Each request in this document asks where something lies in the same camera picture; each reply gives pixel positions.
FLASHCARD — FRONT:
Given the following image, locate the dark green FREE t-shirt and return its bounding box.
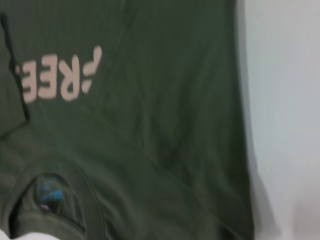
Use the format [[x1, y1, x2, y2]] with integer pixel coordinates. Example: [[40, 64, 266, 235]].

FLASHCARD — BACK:
[[0, 0, 261, 240]]

